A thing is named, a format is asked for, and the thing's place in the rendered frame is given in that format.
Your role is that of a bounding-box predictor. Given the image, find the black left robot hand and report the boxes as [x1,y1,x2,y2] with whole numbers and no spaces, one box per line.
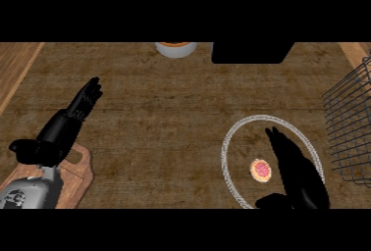
[8,76,106,168]

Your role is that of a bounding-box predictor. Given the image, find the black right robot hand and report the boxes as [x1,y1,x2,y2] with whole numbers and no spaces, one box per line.
[255,125,333,210]

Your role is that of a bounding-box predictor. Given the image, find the pink frosted cupcake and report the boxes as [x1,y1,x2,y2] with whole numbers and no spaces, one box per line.
[249,158,274,183]

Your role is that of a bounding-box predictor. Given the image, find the wooden cutting board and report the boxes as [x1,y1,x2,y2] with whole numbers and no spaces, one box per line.
[0,141,97,210]

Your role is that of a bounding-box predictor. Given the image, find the black box appliance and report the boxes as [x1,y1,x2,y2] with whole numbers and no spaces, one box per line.
[211,41,296,65]

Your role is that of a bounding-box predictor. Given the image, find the dark wire basket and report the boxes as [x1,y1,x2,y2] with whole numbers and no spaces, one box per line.
[323,48,371,189]

